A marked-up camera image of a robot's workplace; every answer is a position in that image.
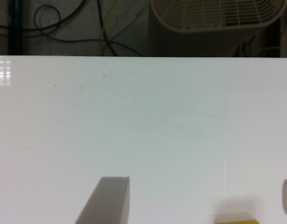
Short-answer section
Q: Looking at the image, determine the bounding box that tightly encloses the yellow cable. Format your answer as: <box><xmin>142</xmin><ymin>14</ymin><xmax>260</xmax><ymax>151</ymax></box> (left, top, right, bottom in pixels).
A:
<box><xmin>100</xmin><ymin>0</ymin><xmax>119</xmax><ymax>57</ymax></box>

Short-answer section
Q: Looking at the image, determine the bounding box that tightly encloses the yellow square block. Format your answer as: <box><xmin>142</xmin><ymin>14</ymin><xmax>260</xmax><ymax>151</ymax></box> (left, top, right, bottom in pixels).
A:
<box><xmin>214</xmin><ymin>212</ymin><xmax>260</xmax><ymax>224</ymax></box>

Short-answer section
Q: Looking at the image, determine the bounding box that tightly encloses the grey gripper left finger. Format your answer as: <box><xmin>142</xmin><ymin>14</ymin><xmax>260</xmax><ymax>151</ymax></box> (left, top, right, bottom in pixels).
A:
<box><xmin>75</xmin><ymin>176</ymin><xmax>130</xmax><ymax>224</ymax></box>

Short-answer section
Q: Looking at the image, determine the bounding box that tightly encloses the black cable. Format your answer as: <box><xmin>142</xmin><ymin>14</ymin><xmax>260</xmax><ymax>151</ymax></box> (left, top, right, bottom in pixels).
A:
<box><xmin>97</xmin><ymin>0</ymin><xmax>119</xmax><ymax>57</ymax></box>

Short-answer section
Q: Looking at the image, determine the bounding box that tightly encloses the white fan heater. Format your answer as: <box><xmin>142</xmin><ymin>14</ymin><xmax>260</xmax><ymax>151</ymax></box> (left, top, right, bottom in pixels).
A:
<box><xmin>147</xmin><ymin>0</ymin><xmax>287</xmax><ymax>57</ymax></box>

